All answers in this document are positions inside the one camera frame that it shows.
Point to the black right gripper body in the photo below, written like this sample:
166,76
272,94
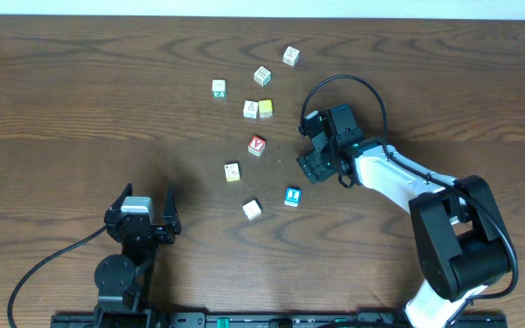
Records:
323,163

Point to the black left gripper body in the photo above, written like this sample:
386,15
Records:
161,236

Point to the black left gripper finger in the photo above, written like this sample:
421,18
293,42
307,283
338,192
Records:
170,214
116,205

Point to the blue letter L block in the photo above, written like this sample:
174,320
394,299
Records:
292,197

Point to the white letter Y block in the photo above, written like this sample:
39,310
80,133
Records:
252,210

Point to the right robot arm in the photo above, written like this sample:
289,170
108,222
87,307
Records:
463,246

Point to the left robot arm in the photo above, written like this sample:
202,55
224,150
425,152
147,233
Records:
123,279

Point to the red letter A block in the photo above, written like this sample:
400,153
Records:
256,146

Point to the yellow-edged picture block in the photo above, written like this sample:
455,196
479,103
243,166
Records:
232,172

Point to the yellow block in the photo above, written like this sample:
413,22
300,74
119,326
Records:
265,108

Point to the white picture block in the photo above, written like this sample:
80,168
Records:
250,109

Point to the white block teal side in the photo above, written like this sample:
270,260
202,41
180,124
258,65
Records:
262,76

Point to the white block top right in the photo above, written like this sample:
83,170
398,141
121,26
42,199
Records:
291,56

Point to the white block green side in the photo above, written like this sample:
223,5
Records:
218,88

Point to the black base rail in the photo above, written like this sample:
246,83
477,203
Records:
203,320

